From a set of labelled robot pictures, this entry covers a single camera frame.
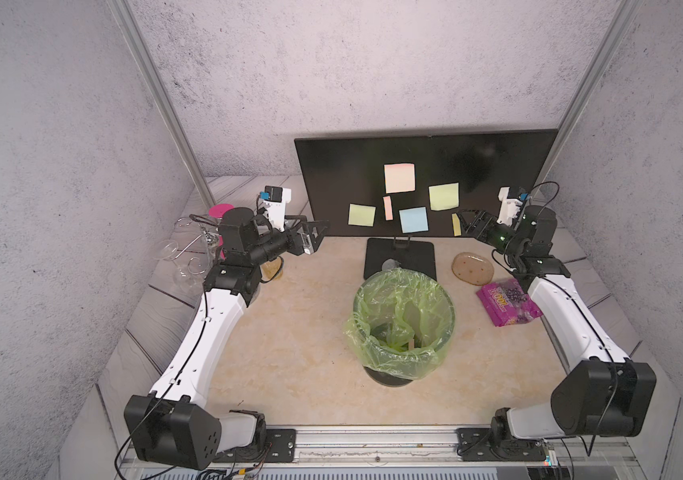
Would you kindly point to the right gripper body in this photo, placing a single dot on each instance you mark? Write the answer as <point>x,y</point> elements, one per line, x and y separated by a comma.
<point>494,235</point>

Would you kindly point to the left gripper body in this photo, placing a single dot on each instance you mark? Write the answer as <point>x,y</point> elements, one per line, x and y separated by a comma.
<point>295,248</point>

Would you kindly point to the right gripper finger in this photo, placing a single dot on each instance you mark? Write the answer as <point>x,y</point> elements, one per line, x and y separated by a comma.
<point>468,226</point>
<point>469,214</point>

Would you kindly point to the yellow narrow sticky note bottom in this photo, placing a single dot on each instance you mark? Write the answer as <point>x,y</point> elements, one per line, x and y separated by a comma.
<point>457,232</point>

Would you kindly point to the light green sticky note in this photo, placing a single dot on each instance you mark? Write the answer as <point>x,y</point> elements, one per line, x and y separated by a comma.
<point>444,197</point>

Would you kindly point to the blue sticky note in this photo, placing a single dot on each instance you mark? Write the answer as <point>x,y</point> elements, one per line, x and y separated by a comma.
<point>414,220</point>

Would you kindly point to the small pink narrow sticky note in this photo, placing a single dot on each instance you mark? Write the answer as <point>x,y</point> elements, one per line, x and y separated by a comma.
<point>388,207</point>

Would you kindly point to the large pink sticky note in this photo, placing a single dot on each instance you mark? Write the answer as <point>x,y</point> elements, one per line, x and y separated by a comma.
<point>399,178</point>

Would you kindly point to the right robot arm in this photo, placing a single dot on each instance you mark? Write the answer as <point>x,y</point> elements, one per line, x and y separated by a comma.
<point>605,392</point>

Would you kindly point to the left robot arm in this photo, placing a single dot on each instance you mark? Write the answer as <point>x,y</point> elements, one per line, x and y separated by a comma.
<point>170,425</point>

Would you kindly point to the black monitor stand base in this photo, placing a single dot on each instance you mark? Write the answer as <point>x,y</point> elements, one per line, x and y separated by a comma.
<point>384,254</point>

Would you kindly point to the black computer monitor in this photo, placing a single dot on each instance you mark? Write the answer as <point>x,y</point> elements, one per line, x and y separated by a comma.
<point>338,172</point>

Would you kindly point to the amber plastic cup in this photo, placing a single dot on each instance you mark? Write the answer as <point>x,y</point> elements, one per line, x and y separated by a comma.
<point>271,270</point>

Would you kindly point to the purple snack bag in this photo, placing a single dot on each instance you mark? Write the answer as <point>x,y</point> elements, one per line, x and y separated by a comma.
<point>507,304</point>

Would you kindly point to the pink wine glass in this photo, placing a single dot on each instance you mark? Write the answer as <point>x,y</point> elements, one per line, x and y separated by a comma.
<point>217,212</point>

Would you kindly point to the black trash bin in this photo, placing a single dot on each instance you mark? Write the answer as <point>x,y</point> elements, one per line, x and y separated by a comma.
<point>401,375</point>

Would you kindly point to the green plastic bin liner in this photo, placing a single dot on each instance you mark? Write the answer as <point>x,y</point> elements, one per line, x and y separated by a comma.
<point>398,324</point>

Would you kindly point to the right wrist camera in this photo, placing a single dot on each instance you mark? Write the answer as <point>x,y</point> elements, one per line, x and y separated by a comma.
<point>512,200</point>

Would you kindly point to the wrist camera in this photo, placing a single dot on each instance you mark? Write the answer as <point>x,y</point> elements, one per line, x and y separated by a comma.
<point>274,201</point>
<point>512,200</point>

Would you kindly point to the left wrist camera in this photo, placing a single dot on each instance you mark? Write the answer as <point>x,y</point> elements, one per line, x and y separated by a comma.
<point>274,201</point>

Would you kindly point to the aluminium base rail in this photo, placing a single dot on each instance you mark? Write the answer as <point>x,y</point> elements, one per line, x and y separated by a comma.
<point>399,452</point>

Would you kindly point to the left aluminium frame post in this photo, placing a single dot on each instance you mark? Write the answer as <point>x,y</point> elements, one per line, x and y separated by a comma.
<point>139,50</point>

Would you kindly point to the aluminium frame post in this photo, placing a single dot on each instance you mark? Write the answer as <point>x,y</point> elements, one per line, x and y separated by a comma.
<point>139,50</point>
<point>618,28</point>

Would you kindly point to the right aluminium frame post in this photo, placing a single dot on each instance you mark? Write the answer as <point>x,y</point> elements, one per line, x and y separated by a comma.
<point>618,28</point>

